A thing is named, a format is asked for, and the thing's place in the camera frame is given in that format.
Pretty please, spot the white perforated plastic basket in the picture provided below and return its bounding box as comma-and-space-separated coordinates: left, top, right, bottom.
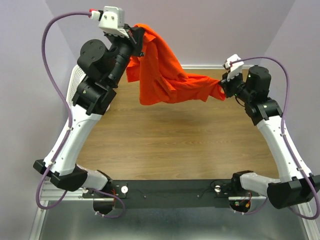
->
65, 65, 111, 113

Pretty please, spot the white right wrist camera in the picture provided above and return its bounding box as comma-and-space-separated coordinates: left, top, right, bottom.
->
223, 54, 244, 81

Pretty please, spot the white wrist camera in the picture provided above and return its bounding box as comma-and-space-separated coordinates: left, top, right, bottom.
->
223, 54, 244, 81
89, 6, 128, 38

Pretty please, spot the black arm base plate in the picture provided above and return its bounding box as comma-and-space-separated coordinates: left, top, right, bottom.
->
82, 178, 261, 210

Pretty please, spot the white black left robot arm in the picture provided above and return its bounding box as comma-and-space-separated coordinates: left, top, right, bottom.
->
33, 24, 145, 198

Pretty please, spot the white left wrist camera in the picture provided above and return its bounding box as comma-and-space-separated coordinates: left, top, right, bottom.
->
89, 6, 128, 38

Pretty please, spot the orange t shirt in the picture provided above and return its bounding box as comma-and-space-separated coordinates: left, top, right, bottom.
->
126, 23, 226, 106

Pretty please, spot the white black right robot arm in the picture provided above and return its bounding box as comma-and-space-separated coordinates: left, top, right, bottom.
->
219, 65, 320, 209

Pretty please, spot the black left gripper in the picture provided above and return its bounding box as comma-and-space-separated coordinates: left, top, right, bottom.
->
105, 23, 146, 86

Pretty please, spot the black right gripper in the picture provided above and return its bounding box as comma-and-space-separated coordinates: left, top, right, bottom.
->
218, 68, 253, 103

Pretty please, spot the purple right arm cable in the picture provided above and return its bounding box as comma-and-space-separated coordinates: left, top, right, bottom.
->
232, 56, 320, 221

